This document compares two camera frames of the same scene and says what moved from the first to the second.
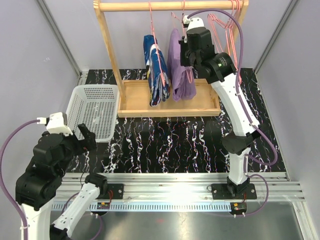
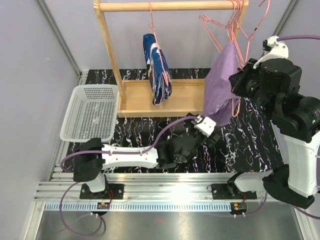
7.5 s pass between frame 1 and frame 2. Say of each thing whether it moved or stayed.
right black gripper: moved
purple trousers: moved
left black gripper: moved
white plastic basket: stayed
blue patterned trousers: stayed
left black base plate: stayed
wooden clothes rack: stayed
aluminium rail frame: stayed
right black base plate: stayed
